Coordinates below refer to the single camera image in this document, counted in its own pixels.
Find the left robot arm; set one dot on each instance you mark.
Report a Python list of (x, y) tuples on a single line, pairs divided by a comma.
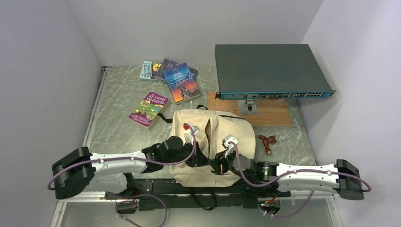
[(114, 172)]

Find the brown copper pipe fitting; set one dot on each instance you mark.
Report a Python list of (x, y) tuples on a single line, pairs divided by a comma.
[(267, 141)]

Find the aluminium rail frame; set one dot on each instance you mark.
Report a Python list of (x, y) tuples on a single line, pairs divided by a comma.
[(109, 128)]

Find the metal switch stand bracket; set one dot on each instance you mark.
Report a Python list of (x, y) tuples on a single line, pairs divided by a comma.
[(247, 107)]

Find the dark network switch box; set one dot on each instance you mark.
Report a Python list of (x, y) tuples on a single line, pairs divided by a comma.
[(269, 71)]

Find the beige canvas backpack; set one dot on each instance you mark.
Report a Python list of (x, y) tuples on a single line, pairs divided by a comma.
[(217, 129)]

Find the wooden board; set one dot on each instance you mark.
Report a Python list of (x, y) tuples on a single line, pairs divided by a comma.
[(264, 113)]

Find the dark purple book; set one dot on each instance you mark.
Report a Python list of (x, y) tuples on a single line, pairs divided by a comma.
[(167, 65)]

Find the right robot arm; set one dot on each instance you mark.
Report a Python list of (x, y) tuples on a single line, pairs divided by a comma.
[(342, 177)]

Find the Jane Eyre book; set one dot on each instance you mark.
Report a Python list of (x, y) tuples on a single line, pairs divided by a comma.
[(181, 83)]

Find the black base frame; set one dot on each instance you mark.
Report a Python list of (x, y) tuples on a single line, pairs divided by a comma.
[(175, 196)]

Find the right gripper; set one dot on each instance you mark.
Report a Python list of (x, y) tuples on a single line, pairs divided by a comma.
[(220, 158)]

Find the purple treehouse book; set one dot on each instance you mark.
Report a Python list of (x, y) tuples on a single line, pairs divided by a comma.
[(148, 109)]

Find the light blue book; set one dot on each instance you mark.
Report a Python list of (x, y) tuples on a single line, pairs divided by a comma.
[(149, 70)]

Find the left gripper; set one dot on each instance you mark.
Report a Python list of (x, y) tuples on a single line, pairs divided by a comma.
[(200, 160)]

